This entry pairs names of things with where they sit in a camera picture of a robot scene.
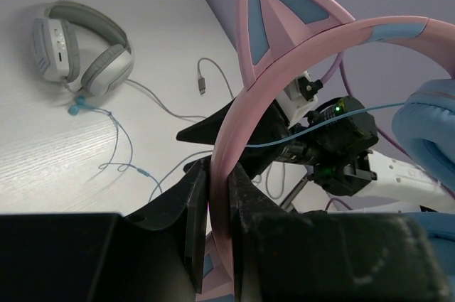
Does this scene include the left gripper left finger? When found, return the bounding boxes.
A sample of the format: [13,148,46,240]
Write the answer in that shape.
[126,172,208,291]

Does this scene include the light blue headphone cable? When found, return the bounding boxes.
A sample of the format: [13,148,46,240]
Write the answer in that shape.
[67,95,406,203]

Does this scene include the grey headphone cable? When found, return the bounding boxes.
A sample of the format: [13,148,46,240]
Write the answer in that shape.
[60,58,306,210]

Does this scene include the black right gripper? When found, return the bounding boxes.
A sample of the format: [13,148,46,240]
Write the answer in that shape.
[176,101,316,178]

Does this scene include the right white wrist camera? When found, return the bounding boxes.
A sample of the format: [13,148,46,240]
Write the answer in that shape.
[276,71,323,127]

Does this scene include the white grey headphones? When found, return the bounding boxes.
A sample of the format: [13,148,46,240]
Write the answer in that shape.
[31,0,134,96]

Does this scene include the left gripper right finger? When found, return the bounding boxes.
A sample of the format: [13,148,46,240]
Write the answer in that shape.
[227,163,314,302]

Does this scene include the pink blue cat-ear headphones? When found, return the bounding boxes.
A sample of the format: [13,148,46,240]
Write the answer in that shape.
[198,0,455,302]

